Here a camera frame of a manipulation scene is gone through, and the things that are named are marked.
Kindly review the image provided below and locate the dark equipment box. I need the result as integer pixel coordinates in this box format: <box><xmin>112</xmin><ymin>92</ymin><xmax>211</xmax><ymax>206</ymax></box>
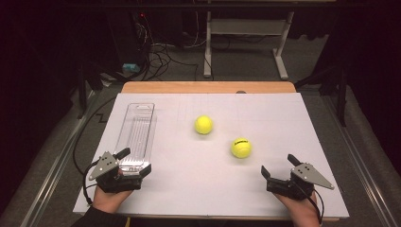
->
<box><xmin>105</xmin><ymin>9</ymin><xmax>149</xmax><ymax>65</ymax></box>

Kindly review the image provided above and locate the white board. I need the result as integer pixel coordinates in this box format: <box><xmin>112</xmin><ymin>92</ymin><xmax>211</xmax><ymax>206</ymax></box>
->
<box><xmin>73</xmin><ymin>92</ymin><xmax>350</xmax><ymax>219</ymax></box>

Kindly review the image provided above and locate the white metal desk frame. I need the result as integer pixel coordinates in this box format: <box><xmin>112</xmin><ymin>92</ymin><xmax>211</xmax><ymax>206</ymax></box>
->
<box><xmin>202</xmin><ymin>10</ymin><xmax>295</xmax><ymax>80</ymax></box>

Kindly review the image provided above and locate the clear plastic tray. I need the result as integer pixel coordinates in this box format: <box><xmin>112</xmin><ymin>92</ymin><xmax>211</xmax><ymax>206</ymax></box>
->
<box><xmin>113</xmin><ymin>102</ymin><xmax>158</xmax><ymax>176</ymax></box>

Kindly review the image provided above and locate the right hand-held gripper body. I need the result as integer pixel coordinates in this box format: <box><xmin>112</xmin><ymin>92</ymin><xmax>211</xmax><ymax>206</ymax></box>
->
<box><xmin>266</xmin><ymin>163</ymin><xmax>335</xmax><ymax>201</ymax></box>

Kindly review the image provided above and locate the tangle of cables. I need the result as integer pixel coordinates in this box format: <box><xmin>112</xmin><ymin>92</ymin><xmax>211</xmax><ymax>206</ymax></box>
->
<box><xmin>133</xmin><ymin>12</ymin><xmax>201</xmax><ymax>81</ymax></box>

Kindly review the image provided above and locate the yellow tennis ball black print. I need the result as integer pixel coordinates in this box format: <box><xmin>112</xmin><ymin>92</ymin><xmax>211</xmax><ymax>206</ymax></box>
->
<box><xmin>230</xmin><ymin>137</ymin><xmax>253</xmax><ymax>159</ymax></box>

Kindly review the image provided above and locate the person's left hand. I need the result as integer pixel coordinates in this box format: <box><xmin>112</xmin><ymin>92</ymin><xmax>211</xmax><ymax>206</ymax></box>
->
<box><xmin>92</xmin><ymin>186</ymin><xmax>133</xmax><ymax>214</ymax></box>

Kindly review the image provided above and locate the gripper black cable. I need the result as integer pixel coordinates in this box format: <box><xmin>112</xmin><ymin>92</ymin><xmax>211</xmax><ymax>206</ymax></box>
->
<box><xmin>296</xmin><ymin>183</ymin><xmax>325</xmax><ymax>225</ymax></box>
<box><xmin>82</xmin><ymin>160</ymin><xmax>100</xmax><ymax>205</ymax></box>

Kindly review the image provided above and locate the black metal stand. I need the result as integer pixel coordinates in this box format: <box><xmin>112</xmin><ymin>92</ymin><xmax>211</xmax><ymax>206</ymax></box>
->
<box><xmin>296</xmin><ymin>62</ymin><xmax>349</xmax><ymax>128</ymax></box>

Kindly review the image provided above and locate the small teal object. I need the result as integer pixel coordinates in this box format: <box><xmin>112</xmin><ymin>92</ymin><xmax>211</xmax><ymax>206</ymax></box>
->
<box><xmin>122</xmin><ymin>62</ymin><xmax>141</xmax><ymax>73</ymax></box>

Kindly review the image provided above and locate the wooden table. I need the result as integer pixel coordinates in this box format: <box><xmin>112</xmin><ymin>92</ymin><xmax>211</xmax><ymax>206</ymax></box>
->
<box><xmin>78</xmin><ymin>80</ymin><xmax>340</xmax><ymax>222</ymax></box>

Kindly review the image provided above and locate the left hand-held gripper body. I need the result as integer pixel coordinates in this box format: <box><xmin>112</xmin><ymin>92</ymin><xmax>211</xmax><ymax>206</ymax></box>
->
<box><xmin>88</xmin><ymin>151</ymin><xmax>142</xmax><ymax>194</ymax></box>

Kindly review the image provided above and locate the plain yellow tennis ball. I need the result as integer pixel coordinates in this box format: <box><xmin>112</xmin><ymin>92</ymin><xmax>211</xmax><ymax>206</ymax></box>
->
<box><xmin>194</xmin><ymin>114</ymin><xmax>215</xmax><ymax>135</ymax></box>

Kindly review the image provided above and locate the black floor cable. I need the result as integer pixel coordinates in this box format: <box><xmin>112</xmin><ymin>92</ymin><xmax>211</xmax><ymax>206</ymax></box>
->
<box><xmin>72</xmin><ymin>96</ymin><xmax>117</xmax><ymax>178</ymax></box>

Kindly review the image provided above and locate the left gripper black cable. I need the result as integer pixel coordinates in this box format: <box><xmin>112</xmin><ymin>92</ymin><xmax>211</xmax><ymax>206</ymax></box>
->
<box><xmin>82</xmin><ymin>160</ymin><xmax>100</xmax><ymax>205</ymax></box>

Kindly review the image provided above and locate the person's right hand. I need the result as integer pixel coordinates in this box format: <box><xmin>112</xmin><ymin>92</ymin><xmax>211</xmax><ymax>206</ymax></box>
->
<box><xmin>273</xmin><ymin>193</ymin><xmax>320</xmax><ymax>221</ymax></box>

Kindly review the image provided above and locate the metal floor rail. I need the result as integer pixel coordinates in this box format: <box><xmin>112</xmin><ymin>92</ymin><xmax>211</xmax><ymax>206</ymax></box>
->
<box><xmin>18</xmin><ymin>91</ymin><xmax>99</xmax><ymax>227</ymax></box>
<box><xmin>321</xmin><ymin>94</ymin><xmax>399</xmax><ymax>227</ymax></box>

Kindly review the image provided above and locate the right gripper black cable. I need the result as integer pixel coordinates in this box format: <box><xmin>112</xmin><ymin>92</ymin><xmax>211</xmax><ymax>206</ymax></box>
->
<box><xmin>296</xmin><ymin>183</ymin><xmax>325</xmax><ymax>225</ymax></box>

